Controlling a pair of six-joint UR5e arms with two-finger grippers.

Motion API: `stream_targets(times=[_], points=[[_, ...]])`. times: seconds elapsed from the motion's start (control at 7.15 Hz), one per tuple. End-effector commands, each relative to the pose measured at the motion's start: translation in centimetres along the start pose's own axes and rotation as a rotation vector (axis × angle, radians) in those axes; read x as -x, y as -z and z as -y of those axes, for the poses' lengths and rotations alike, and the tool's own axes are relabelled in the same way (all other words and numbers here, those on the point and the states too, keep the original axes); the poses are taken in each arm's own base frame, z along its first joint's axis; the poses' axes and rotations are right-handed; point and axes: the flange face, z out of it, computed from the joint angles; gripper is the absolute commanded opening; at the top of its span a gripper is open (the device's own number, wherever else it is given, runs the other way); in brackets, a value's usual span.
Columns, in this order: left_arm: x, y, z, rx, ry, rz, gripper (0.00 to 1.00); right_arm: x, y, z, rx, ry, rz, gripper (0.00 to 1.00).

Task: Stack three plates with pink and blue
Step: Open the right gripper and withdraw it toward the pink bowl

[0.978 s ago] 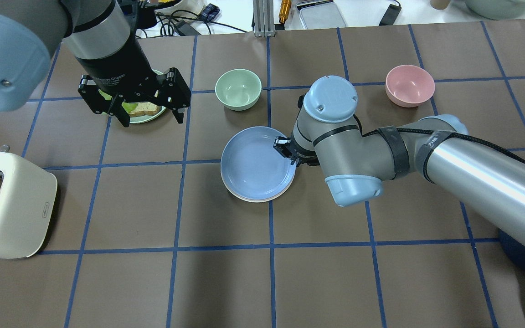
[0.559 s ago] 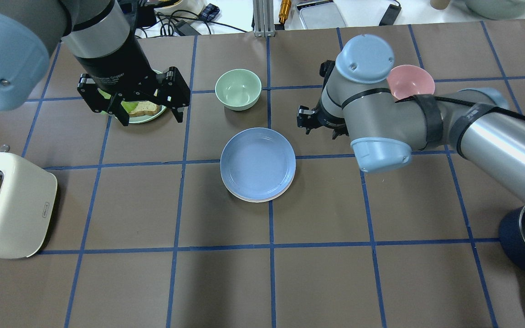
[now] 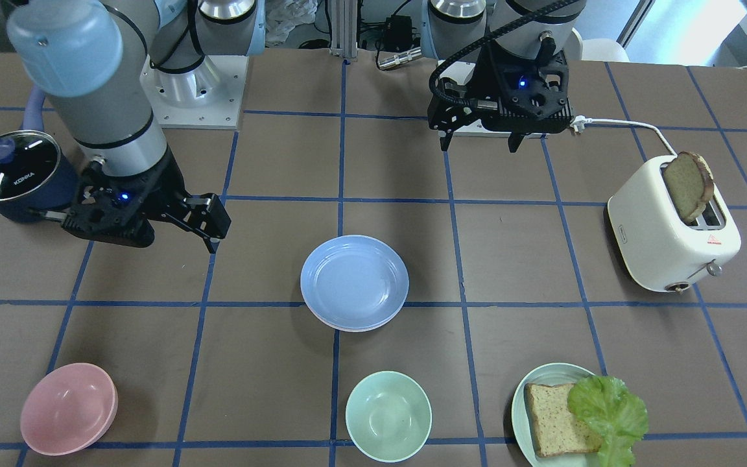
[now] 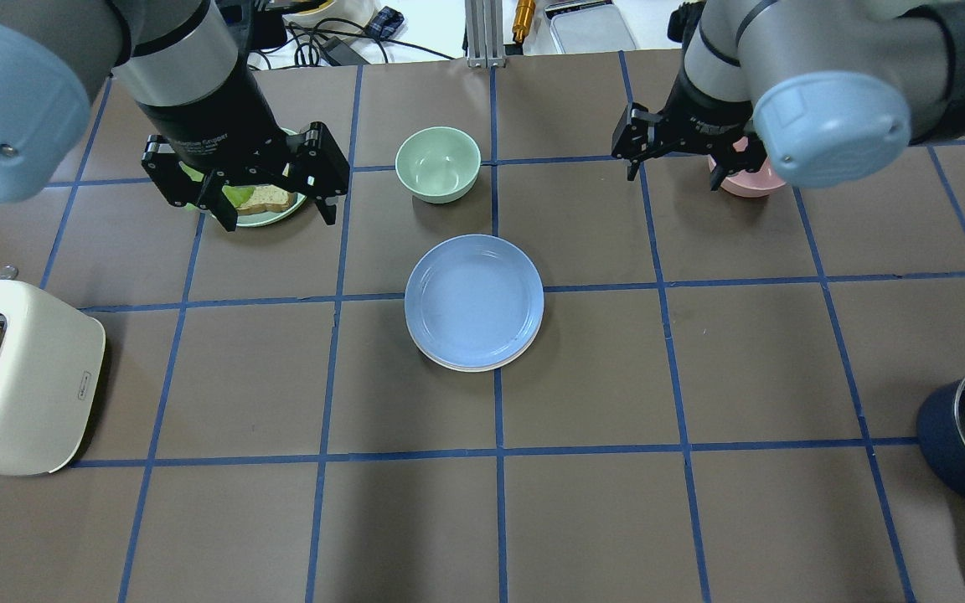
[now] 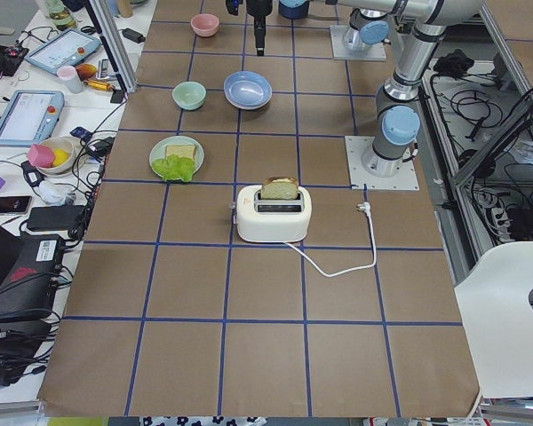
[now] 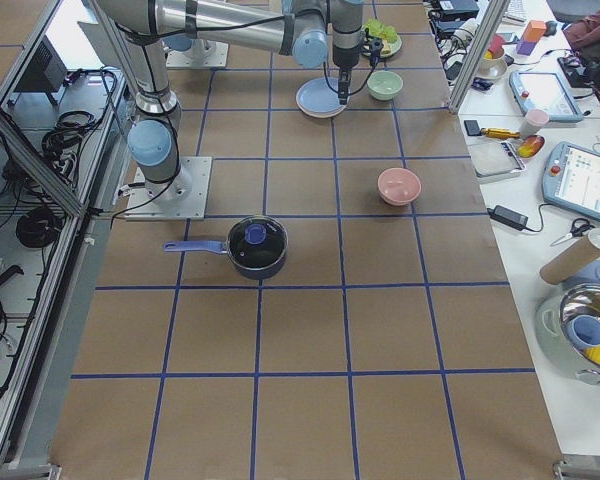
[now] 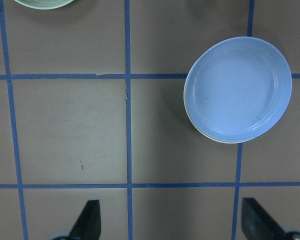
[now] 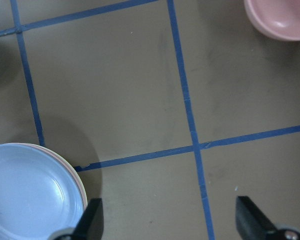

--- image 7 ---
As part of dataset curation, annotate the green bowl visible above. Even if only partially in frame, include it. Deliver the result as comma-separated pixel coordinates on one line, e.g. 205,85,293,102
15,0,74,10

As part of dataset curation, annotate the blue plate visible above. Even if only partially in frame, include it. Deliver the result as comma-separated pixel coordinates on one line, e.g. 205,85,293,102
183,36,293,142

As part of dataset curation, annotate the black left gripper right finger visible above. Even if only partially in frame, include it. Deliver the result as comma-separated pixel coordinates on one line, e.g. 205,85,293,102
241,197,290,240

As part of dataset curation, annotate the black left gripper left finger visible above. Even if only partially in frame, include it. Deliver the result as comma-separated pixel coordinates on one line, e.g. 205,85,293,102
69,200,101,240

